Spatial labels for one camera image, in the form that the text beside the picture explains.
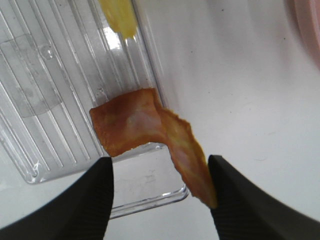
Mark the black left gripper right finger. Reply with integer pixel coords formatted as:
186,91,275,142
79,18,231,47
208,155,320,240

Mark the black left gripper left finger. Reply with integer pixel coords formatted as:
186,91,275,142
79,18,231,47
0,157,114,240

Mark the brown bacon strip tray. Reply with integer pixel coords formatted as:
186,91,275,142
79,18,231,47
89,88,218,209

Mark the clear left plastic tray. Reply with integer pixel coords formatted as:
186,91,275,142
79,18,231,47
0,0,189,221

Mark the yellow cheese slice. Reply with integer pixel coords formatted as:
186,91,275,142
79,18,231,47
98,0,138,40

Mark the pink round plate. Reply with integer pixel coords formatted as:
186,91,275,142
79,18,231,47
284,0,320,67

